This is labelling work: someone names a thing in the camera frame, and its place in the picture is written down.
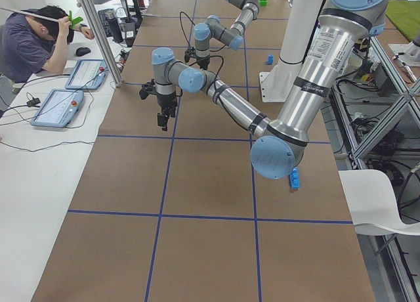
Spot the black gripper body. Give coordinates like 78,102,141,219
157,92,178,116
196,55,211,68

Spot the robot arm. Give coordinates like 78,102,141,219
184,0,260,70
152,0,389,179

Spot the small blue block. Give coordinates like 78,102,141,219
266,54,274,65

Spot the black water bottle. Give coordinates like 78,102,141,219
106,12,123,43

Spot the far teach pendant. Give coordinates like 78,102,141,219
65,59,107,91

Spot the teach pendant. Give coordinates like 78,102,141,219
30,89,84,128
65,59,107,91

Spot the black computer mouse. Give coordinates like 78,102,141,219
75,47,91,57

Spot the near teach pendant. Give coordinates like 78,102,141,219
30,89,84,128

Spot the black keyboard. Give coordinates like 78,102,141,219
97,9,117,37

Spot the green handheld tool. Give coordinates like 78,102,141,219
68,11,83,30

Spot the long blue block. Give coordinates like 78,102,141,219
289,167,301,190

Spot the seated person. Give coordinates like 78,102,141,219
2,5,74,83

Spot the aluminium frame post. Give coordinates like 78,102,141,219
79,0,123,87

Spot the white camera stand pole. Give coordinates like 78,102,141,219
259,0,326,102

